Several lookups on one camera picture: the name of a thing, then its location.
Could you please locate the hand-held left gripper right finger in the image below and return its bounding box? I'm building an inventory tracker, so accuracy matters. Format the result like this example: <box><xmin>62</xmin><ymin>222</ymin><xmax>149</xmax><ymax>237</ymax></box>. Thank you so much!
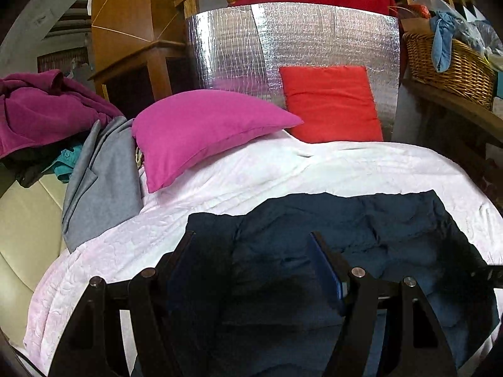
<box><xmin>308</xmin><ymin>231</ymin><xmax>458</xmax><ymax>377</ymax></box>

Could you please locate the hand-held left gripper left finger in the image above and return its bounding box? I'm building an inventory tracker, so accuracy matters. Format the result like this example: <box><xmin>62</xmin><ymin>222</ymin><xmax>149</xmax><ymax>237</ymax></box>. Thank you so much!
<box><xmin>47</xmin><ymin>231</ymin><xmax>197</xmax><ymax>377</ymax></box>

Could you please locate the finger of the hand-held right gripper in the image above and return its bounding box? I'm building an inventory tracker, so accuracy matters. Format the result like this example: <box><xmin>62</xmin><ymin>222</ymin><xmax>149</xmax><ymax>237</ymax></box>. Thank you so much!
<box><xmin>476</xmin><ymin>265</ymin><xmax>503</xmax><ymax>283</ymax></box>

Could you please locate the navy padded jacket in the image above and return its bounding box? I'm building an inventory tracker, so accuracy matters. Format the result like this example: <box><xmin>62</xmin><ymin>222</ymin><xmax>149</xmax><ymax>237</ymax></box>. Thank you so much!
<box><xmin>130</xmin><ymin>190</ymin><xmax>501</xmax><ymax>377</ymax></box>

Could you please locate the white quilted bedspread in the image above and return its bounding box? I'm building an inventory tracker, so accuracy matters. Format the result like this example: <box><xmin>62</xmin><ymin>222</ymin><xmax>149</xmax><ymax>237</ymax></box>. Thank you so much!
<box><xmin>24</xmin><ymin>129</ymin><xmax>503</xmax><ymax>374</ymax></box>

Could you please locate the grey garment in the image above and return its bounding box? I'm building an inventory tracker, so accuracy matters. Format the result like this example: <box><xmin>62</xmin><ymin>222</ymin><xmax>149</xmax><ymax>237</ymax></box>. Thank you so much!
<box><xmin>62</xmin><ymin>116</ymin><xmax>144</xmax><ymax>253</ymax></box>

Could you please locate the pink pillow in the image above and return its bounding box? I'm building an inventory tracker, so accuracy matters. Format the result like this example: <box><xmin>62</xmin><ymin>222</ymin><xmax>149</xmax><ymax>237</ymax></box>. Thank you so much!
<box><xmin>131</xmin><ymin>90</ymin><xmax>304</xmax><ymax>194</ymax></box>

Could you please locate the teal garment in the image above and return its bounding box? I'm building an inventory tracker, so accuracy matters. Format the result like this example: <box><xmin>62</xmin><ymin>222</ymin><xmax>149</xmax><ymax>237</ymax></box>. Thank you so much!
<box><xmin>53</xmin><ymin>143</ymin><xmax>85</xmax><ymax>183</ymax></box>

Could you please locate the cream leather sofa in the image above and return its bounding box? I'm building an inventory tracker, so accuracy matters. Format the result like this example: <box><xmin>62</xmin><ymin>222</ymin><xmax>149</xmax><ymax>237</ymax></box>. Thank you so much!
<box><xmin>0</xmin><ymin>173</ymin><xmax>71</xmax><ymax>346</ymax></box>

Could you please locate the wooden shelf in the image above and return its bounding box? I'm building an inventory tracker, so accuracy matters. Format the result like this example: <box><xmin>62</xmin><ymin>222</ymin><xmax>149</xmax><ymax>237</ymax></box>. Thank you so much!
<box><xmin>401</xmin><ymin>79</ymin><xmax>503</xmax><ymax>189</ymax></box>

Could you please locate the red pillow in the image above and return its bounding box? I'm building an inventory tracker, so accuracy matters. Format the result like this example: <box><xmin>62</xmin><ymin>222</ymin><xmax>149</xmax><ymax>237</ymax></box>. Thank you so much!
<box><xmin>279</xmin><ymin>66</ymin><xmax>384</xmax><ymax>144</ymax></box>

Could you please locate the black garment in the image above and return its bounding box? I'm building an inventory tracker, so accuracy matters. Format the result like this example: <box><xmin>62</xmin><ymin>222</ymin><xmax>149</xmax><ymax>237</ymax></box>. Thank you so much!
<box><xmin>0</xmin><ymin>147</ymin><xmax>59</xmax><ymax>188</ymax></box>

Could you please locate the wicker basket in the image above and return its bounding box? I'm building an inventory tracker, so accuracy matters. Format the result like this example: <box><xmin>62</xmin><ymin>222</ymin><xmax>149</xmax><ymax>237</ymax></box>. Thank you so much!
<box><xmin>403</xmin><ymin>31</ymin><xmax>498</xmax><ymax>111</ymax></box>

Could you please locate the magenta garment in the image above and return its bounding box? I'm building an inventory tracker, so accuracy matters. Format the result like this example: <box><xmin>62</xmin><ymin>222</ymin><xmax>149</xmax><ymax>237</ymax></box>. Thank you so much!
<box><xmin>0</xmin><ymin>68</ymin><xmax>126</xmax><ymax>160</ymax></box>

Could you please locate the silver foil insulation sheet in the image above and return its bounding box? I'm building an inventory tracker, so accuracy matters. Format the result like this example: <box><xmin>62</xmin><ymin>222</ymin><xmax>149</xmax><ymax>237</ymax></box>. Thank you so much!
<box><xmin>185</xmin><ymin>3</ymin><xmax>401</xmax><ymax>138</ymax></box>

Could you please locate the blue cloth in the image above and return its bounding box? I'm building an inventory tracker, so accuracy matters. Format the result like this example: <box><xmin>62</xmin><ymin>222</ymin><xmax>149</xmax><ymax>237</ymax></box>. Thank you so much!
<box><xmin>430</xmin><ymin>11</ymin><xmax>466</xmax><ymax>73</ymax></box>

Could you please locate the clear plastic bag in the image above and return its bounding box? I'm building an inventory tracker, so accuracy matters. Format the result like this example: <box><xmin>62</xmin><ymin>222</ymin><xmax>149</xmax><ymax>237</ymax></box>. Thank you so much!
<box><xmin>417</xmin><ymin>0</ymin><xmax>503</xmax><ymax>50</ymax></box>

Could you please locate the brown paper bag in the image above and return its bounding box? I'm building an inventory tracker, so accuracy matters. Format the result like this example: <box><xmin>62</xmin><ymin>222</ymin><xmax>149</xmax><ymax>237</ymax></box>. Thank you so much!
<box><xmin>399</xmin><ymin>6</ymin><xmax>433</xmax><ymax>34</ymax></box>

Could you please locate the wooden cabinet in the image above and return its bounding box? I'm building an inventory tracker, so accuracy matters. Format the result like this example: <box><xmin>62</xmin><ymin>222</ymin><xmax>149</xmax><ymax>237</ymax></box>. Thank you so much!
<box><xmin>88</xmin><ymin>0</ymin><xmax>189</xmax><ymax>118</ymax></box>

